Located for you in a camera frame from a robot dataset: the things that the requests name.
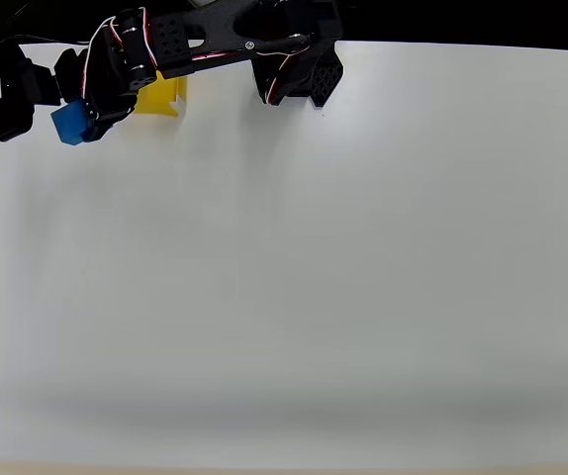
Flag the red white servo wires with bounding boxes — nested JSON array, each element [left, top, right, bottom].
[[79, 6, 316, 108]]

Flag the black webcam with white label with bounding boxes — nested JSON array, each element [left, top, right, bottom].
[[0, 41, 64, 143]]

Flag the yellow open box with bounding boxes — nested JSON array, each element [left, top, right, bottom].
[[132, 70, 189, 120]]

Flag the blue block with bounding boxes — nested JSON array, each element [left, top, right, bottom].
[[49, 98, 94, 148]]

